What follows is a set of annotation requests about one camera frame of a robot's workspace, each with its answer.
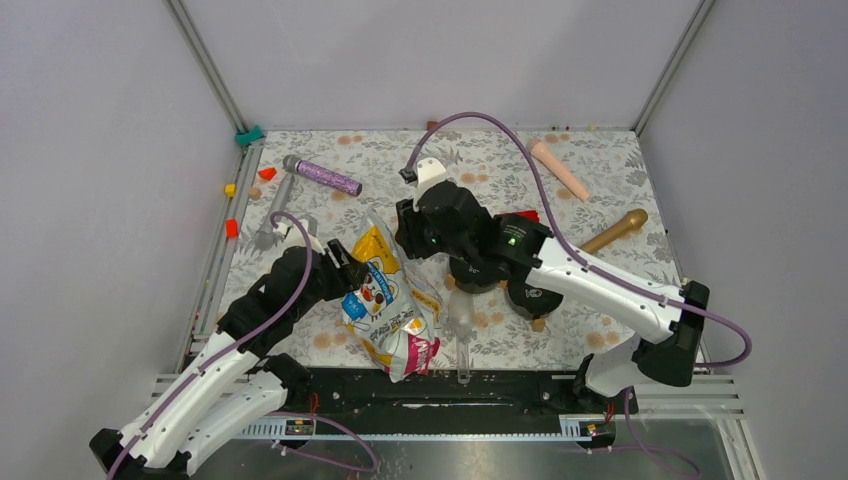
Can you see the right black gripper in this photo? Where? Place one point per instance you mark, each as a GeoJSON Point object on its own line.
{"type": "Point", "coordinates": [407, 234]}

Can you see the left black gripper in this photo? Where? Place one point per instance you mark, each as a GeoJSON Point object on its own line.
{"type": "Point", "coordinates": [350, 273]}

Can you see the cat food bag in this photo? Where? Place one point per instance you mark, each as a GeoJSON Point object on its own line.
{"type": "Point", "coordinates": [394, 312]}

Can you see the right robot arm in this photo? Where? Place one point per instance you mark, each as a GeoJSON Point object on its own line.
{"type": "Point", "coordinates": [664, 319]}

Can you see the black bowl paw print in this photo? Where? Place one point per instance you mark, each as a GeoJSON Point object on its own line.
{"type": "Point", "coordinates": [478, 277]}

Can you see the red plastic box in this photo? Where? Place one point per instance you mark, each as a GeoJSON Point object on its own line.
{"type": "Point", "coordinates": [529, 214]}

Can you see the grey toy microphone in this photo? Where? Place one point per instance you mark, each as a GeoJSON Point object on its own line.
{"type": "Point", "coordinates": [265, 236]}

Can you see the pink toy microphone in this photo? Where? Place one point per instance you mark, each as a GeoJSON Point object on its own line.
{"type": "Point", "coordinates": [541, 152]}

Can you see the black bowl fish print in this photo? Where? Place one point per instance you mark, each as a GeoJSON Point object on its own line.
{"type": "Point", "coordinates": [530, 302]}

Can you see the purple glitter toy microphone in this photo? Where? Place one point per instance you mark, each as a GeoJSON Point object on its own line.
{"type": "Point", "coordinates": [322, 175]}

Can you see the red triangular block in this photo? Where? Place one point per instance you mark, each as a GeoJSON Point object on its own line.
{"type": "Point", "coordinates": [267, 174]}

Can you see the floral patterned table mat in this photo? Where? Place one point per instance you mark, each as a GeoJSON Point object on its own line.
{"type": "Point", "coordinates": [490, 165]}

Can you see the teal plastic block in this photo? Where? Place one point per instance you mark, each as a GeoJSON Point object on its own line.
{"type": "Point", "coordinates": [248, 137]}

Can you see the gold toy microphone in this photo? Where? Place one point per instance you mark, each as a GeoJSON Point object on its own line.
{"type": "Point", "coordinates": [630, 223]}

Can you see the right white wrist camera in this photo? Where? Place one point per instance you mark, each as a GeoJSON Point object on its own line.
{"type": "Point", "coordinates": [424, 174]}

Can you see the red block on rail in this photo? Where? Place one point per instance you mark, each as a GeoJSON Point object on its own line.
{"type": "Point", "coordinates": [231, 227]}

